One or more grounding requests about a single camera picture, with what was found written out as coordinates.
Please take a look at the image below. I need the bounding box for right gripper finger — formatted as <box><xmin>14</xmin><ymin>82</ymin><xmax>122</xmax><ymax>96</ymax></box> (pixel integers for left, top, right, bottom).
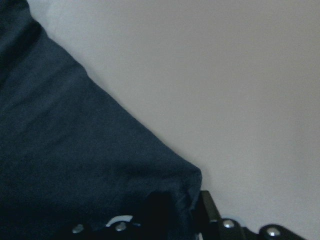
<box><xmin>197</xmin><ymin>190</ymin><xmax>304</xmax><ymax>240</ymax></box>

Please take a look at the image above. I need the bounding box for black t-shirt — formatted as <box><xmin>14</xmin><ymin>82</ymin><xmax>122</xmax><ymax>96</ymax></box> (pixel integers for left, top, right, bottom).
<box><xmin>0</xmin><ymin>0</ymin><xmax>202</xmax><ymax>240</ymax></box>

